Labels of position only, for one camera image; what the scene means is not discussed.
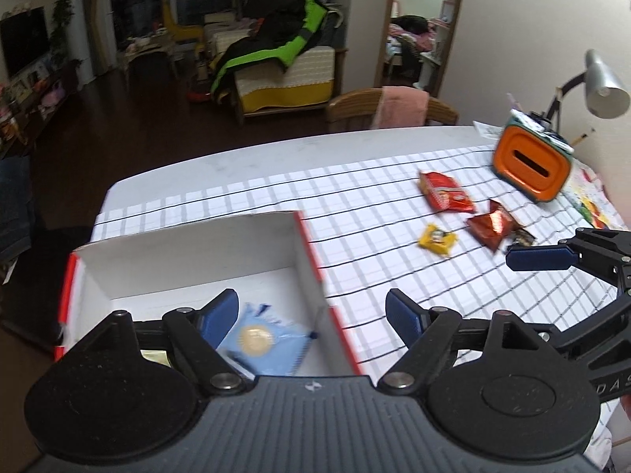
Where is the wooden chair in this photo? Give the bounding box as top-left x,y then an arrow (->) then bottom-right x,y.
326,88 -> 460,134

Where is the black office chair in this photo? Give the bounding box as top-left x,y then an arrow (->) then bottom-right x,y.
397,34 -> 425,84

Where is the dark red foil packet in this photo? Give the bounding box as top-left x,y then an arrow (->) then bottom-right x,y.
466,199 -> 526,252

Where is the pink towel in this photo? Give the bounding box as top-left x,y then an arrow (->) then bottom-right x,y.
371,86 -> 429,130

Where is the cream snack wrapper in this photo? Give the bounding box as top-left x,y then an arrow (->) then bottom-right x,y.
139,349 -> 172,369

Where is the light blue biscuit packet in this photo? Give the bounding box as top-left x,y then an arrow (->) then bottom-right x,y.
217,302 -> 319,378

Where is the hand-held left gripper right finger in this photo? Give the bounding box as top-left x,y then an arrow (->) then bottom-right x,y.
376,288 -> 560,397

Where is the silver desk lamp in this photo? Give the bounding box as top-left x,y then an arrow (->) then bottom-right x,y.
542,49 -> 631,134

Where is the red snack packet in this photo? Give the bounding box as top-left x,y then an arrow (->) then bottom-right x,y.
418,171 -> 478,214

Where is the white standing air conditioner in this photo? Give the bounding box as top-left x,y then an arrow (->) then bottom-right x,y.
66,0 -> 94,89

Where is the yellow snack packet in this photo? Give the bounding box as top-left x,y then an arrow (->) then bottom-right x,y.
418,224 -> 459,257

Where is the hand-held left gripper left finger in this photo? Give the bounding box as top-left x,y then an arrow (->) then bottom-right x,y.
59,288 -> 250,397

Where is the white cardboard box red edge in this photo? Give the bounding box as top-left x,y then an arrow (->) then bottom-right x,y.
53,210 -> 366,378

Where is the yellow toy giraffe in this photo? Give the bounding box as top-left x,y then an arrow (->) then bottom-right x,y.
153,0 -> 205,43

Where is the cluttered coffee table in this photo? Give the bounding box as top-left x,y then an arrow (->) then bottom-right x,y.
118,34 -> 188,80

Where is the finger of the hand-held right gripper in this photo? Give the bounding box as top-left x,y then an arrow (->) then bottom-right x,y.
505,227 -> 631,291
536,296 -> 631,361

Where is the dark blue cloth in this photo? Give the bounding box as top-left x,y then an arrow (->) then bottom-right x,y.
0,155 -> 37,262

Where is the pink bedding pile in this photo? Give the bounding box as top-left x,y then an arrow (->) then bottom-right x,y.
387,15 -> 444,60

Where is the sofa with cream cover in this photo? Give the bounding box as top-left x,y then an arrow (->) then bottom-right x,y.
203,22 -> 348,119

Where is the orange tissue box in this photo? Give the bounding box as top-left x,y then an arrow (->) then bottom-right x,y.
491,111 -> 576,204

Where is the white paper sheet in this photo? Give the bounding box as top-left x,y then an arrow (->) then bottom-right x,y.
472,121 -> 504,141

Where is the dark television cabinet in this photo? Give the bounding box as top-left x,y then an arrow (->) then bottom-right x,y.
0,59 -> 82,149

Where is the checked white tablecloth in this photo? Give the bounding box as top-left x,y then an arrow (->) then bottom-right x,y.
91,144 -> 631,419

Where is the colourful printed paper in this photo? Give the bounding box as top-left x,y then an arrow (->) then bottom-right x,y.
562,162 -> 622,230

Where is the green black jacket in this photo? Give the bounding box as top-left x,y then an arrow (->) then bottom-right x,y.
209,0 -> 343,102

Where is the green house plant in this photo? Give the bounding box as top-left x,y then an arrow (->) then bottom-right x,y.
49,0 -> 75,67

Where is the black snack packet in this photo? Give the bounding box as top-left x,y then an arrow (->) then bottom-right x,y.
507,229 -> 537,252

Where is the black television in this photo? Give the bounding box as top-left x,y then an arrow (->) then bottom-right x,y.
0,6 -> 51,80

